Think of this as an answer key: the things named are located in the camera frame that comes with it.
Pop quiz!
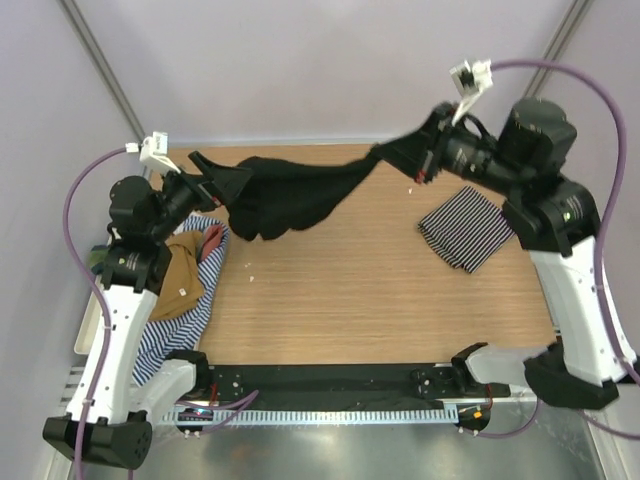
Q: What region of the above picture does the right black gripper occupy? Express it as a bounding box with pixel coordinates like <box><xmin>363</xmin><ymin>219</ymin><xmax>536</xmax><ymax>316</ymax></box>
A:
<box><xmin>371</xmin><ymin>102</ymin><xmax>521</xmax><ymax>194</ymax></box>

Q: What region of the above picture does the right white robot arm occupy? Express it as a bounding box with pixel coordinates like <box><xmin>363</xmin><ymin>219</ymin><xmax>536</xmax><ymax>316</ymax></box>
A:
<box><xmin>371</xmin><ymin>97</ymin><xmax>639</xmax><ymax>410</ymax></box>

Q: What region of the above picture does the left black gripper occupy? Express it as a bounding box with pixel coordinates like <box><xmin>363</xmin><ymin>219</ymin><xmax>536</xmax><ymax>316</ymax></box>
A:
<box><xmin>148</xmin><ymin>152</ymin><xmax>251</xmax><ymax>242</ymax></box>

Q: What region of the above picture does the white slotted cable duct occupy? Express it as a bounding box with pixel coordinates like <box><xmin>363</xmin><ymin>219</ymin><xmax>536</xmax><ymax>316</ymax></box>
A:
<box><xmin>159</xmin><ymin>405</ymin><xmax>459</xmax><ymax>428</ymax></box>

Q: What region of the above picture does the brown tank top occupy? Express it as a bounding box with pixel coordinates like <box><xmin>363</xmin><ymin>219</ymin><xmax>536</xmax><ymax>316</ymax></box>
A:
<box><xmin>149</xmin><ymin>230</ymin><xmax>204</xmax><ymax>322</ymax></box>

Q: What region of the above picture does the blue white striped tank top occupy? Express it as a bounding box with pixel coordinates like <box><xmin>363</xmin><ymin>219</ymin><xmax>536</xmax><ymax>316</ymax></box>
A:
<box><xmin>132</xmin><ymin>214</ymin><xmax>230</xmax><ymax>386</ymax></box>

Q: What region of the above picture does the red garment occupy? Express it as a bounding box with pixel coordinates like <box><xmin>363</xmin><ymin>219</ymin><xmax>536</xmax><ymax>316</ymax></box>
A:
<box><xmin>198</xmin><ymin>224</ymin><xmax>224</xmax><ymax>262</ymax></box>

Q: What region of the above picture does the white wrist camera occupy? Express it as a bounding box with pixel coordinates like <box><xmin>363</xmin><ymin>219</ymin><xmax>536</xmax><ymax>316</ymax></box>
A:
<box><xmin>449</xmin><ymin>59</ymin><xmax>493</xmax><ymax>126</ymax></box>
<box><xmin>124</xmin><ymin>131</ymin><xmax>181</xmax><ymax>176</ymax></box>

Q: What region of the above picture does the green striped garment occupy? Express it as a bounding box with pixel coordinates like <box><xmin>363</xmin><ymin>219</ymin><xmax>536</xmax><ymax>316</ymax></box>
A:
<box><xmin>87</xmin><ymin>244</ymin><xmax>110</xmax><ymax>276</ymax></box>

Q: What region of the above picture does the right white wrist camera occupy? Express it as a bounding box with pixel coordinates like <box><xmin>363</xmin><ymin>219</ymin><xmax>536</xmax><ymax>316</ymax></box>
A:
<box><xmin>449</xmin><ymin>59</ymin><xmax>493</xmax><ymax>126</ymax></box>

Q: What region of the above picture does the black white striped tank top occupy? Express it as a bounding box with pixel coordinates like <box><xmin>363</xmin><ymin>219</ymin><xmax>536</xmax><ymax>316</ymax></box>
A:
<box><xmin>417</xmin><ymin>186</ymin><xmax>514</xmax><ymax>274</ymax></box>

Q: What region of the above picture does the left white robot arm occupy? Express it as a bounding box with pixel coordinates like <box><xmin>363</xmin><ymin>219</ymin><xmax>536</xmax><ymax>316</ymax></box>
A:
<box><xmin>43</xmin><ymin>152</ymin><xmax>252</xmax><ymax>479</ymax></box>

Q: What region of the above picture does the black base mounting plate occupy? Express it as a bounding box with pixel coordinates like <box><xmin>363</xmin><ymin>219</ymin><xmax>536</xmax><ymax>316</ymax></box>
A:
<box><xmin>210</xmin><ymin>363</ymin><xmax>511</xmax><ymax>412</ymax></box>

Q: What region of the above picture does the white plastic tray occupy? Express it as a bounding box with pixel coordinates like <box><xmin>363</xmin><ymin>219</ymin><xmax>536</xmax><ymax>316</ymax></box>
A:
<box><xmin>73</xmin><ymin>293</ymin><xmax>101</xmax><ymax>355</ymax></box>

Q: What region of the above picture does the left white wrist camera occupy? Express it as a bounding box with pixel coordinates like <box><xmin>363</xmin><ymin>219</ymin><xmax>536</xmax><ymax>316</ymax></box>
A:
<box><xmin>124</xmin><ymin>131</ymin><xmax>181</xmax><ymax>176</ymax></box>

